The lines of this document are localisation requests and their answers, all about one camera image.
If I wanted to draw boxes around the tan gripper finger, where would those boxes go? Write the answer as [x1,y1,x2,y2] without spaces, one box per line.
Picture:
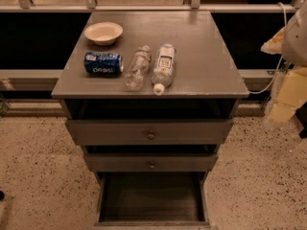
[264,66,307,127]
[261,28,285,55]

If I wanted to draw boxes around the blue label plastic bottle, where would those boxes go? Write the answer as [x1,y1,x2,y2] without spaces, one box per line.
[152,44,176,96]

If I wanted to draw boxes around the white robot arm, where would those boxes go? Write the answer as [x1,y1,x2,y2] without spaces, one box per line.
[261,2,307,127]

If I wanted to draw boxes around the grey wooden drawer cabinet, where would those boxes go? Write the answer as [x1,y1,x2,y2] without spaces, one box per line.
[51,10,250,230]

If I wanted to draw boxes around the grey top drawer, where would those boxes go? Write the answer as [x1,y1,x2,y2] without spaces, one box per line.
[65,119,233,146]

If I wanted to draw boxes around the clear crushed plastic bottle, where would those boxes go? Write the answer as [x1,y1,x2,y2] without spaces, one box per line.
[125,45,152,91]

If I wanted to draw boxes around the grey open bottom drawer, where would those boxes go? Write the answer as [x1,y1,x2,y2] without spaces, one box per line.
[93,172,219,230]

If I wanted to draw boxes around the grey middle drawer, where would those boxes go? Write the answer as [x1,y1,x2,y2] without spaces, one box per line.
[84,153,217,172]

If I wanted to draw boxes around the white bowl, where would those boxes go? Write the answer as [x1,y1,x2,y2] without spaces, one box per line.
[84,22,123,46]

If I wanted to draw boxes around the blue pepsi can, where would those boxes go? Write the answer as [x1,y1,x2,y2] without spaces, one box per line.
[83,52,124,76]

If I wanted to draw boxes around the white cable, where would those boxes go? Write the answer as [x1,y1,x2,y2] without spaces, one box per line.
[248,1,288,96]

